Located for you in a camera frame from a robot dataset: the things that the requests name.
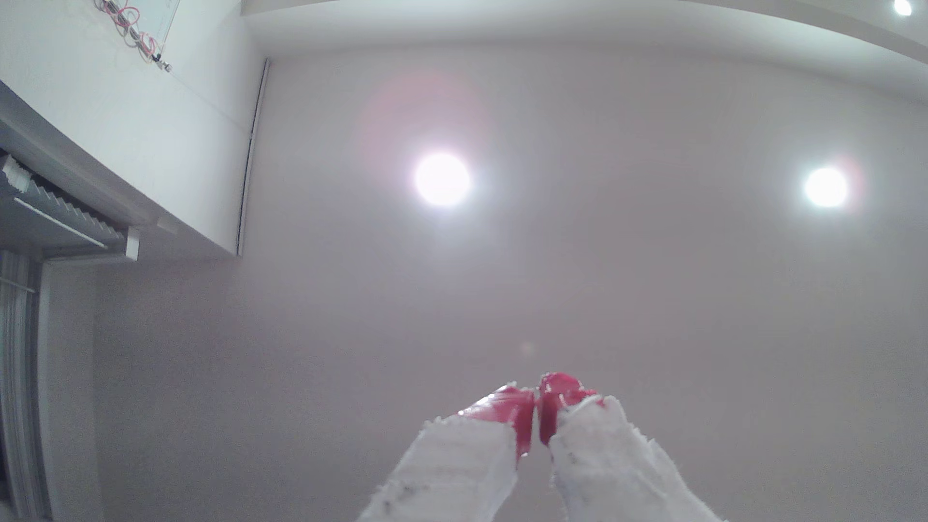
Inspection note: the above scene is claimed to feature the pink and white cable bundle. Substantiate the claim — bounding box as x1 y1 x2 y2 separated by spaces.
94 0 174 73

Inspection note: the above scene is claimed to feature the grey window curtain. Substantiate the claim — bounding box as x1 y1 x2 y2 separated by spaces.
0 250 52 520

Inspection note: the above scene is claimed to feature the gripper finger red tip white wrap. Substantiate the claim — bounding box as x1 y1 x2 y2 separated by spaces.
538 372 727 522
355 383 537 522

